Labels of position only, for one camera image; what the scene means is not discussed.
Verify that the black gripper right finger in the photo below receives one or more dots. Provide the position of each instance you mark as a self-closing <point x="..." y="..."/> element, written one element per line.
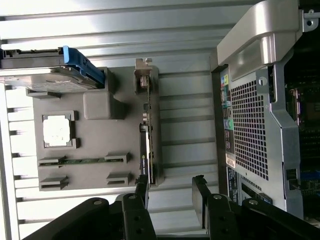
<point x="220" y="220"/>

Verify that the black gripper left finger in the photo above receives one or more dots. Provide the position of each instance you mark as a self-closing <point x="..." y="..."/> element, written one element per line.
<point x="136" y="220"/>

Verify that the green RAM stick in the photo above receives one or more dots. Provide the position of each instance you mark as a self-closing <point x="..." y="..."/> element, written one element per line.
<point x="82" y="160"/>

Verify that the grey parts rack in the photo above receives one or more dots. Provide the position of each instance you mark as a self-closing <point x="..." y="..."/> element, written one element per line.
<point x="100" y="140"/>

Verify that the open PC case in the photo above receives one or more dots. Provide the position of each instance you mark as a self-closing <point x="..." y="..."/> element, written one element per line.
<point x="287" y="140"/>

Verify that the green motherboard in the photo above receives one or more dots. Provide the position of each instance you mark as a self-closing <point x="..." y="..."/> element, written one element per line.
<point x="310" y="150"/>

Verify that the silver CPU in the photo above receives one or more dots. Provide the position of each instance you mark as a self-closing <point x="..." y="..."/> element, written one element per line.
<point x="56" y="132"/>

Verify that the CPU socket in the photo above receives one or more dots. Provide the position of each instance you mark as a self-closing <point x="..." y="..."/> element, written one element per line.
<point x="310" y="107"/>

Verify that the hard disk in blue caddy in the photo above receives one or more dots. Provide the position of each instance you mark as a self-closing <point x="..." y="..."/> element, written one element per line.
<point x="37" y="80"/>

